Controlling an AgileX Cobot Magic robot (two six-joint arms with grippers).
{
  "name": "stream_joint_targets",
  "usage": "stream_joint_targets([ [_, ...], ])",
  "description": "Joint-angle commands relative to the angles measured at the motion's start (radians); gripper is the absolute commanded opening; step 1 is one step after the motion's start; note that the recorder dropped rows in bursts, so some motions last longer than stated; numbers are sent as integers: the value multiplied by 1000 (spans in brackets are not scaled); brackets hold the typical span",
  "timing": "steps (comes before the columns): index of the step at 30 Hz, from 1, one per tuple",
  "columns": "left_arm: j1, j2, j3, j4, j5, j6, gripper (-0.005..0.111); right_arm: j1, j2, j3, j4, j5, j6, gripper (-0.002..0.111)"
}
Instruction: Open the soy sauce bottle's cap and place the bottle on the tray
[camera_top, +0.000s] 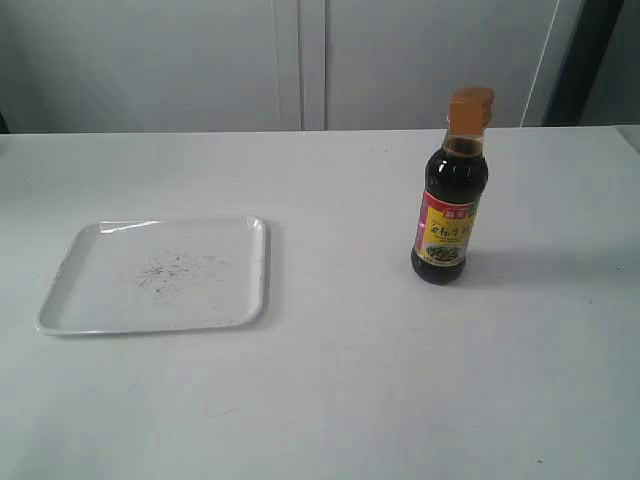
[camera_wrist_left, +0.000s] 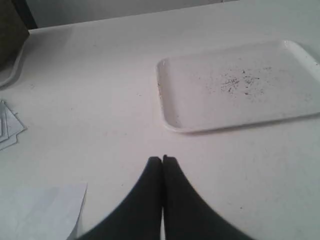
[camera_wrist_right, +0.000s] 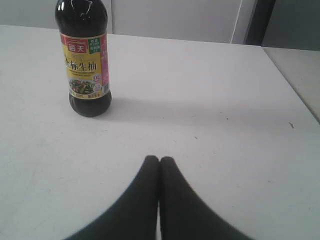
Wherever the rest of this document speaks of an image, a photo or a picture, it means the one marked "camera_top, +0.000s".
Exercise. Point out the white rectangular plastic tray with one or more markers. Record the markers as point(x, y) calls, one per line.
point(159, 276)

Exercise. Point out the soy sauce bottle gold cap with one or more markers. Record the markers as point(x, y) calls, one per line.
point(455, 179)

